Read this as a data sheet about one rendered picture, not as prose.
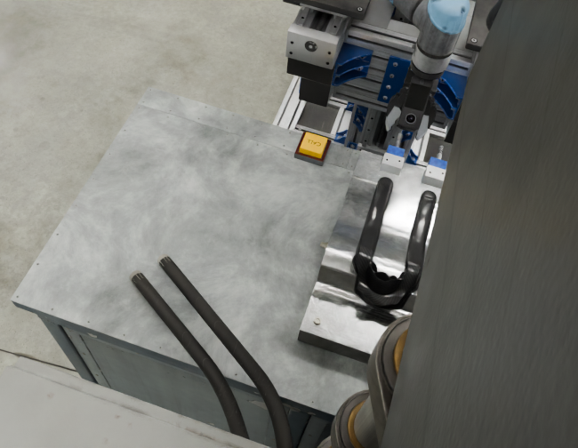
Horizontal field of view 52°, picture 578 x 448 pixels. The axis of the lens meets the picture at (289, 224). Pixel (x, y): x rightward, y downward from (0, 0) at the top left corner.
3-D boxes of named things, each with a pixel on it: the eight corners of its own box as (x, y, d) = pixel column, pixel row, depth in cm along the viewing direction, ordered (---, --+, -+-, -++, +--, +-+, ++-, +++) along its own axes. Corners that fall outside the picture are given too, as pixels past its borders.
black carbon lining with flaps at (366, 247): (376, 180, 148) (385, 156, 140) (439, 199, 146) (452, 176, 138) (339, 300, 130) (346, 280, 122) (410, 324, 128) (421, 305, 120)
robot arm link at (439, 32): (452, -21, 112) (482, 5, 109) (435, 26, 122) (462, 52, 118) (420, -10, 110) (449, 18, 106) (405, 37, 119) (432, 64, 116)
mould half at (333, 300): (355, 171, 158) (365, 138, 146) (451, 200, 155) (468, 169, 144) (297, 340, 131) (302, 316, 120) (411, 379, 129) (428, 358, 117)
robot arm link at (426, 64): (450, 63, 116) (409, 52, 117) (443, 81, 120) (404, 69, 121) (456, 39, 120) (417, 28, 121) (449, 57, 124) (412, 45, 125)
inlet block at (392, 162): (389, 138, 156) (393, 124, 152) (407, 144, 156) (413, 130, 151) (377, 176, 149) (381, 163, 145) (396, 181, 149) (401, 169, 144)
